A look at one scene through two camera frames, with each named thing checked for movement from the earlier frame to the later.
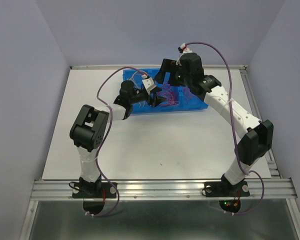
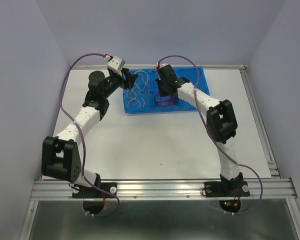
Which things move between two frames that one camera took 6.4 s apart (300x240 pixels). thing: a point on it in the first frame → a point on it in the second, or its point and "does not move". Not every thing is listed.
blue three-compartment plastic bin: (177, 98) does not move
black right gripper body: (182, 77) → (162, 85)
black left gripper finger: (156, 100) → (128, 80)
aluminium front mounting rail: (164, 189) does not move
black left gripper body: (144, 96) → (116, 79)
